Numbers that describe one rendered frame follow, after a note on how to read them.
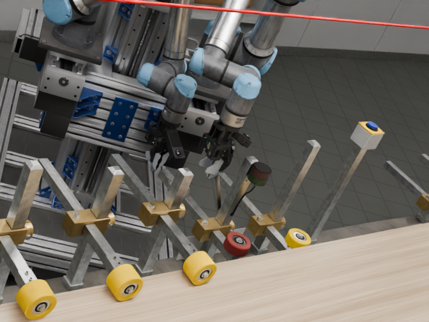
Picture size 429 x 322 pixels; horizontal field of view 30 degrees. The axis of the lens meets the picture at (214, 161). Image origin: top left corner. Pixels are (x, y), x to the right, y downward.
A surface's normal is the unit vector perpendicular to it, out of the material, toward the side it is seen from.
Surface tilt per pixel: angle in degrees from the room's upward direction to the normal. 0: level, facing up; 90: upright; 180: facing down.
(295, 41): 90
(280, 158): 0
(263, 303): 0
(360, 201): 0
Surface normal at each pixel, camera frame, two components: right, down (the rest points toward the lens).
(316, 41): 0.55, 0.61
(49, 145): 0.36, -0.80
